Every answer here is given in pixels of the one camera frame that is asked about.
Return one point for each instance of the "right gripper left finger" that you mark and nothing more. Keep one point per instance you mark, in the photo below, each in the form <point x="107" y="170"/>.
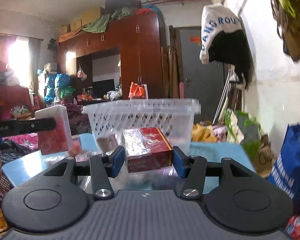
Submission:
<point x="103" y="167"/>

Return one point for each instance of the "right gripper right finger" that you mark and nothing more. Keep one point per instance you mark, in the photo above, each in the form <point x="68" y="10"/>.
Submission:
<point x="192" y="169"/>

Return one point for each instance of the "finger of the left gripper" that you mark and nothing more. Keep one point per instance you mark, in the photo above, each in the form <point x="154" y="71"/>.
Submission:
<point x="19" y="127"/>

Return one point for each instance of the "red cigarette carton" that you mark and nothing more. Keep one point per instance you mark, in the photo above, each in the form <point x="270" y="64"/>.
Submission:
<point x="146" y="149"/>

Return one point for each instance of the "white plastic laundry basket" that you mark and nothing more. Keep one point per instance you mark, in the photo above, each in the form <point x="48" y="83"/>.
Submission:
<point x="174" y="117"/>

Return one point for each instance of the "orange white plastic bag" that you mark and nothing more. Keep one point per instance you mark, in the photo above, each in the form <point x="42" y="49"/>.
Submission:
<point x="138" y="91"/>

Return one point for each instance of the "grey door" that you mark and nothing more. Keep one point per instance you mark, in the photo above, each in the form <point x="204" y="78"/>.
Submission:
<point x="203" y="82"/>

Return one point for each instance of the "blue tote bag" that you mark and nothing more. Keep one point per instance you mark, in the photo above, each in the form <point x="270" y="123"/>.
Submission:
<point x="285" y="173"/>

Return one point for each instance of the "black hanging garment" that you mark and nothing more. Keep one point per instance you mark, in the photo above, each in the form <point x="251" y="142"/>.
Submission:
<point x="232" y="48"/>

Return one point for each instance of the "dark red wooden wardrobe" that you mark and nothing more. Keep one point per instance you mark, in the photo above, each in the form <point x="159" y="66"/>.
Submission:
<point x="131" y="50"/>

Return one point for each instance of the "green cloth on wardrobe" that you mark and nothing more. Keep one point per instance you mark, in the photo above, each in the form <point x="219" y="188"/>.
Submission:
<point x="100" y="25"/>

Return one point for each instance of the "white hooded sweatshirt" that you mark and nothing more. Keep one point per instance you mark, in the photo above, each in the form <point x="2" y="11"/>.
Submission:
<point x="215" y="19"/>

